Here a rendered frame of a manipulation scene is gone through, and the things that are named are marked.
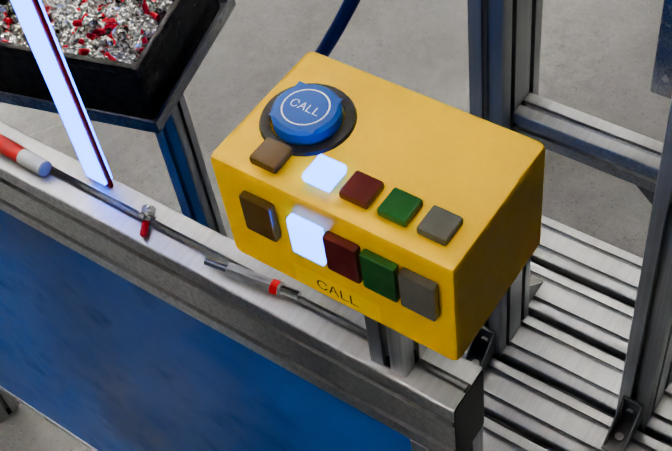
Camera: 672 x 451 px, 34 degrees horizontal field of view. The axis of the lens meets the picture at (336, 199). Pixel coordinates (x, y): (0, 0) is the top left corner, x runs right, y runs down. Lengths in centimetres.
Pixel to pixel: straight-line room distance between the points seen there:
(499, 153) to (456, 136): 3
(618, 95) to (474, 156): 155
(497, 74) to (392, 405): 53
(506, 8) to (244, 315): 48
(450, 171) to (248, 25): 177
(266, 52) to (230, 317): 145
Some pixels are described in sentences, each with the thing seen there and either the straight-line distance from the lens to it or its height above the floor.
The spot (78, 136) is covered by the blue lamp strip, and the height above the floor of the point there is 92.
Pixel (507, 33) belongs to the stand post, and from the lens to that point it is 119.
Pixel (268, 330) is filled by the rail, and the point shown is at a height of 83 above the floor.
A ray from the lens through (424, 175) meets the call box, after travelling 59.
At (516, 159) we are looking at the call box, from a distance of 60.
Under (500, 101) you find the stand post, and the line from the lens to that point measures 126.
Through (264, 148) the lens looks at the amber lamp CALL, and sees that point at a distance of 61.
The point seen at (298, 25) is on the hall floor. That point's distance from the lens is 232.
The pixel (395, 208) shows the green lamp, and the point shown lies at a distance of 57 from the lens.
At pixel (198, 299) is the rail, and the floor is 82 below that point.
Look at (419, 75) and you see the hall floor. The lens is 218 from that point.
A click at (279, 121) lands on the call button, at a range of 61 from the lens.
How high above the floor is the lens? 152
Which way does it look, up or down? 50 degrees down
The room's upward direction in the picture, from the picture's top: 10 degrees counter-clockwise
